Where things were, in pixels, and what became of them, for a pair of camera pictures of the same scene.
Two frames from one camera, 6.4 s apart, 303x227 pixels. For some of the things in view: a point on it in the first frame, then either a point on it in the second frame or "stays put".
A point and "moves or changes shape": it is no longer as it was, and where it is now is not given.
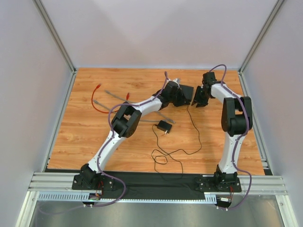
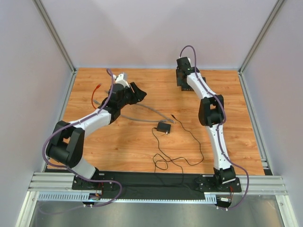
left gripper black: (179, 95) to (130, 92)
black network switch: (187, 91) to (181, 80)
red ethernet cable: (127, 99) moves or changes shape
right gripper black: (201, 95) to (181, 78)
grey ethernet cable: (124, 100) moves or changes shape
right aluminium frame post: (261, 36) stays put
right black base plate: (207, 184) stays put
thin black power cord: (178, 150) to (158, 149)
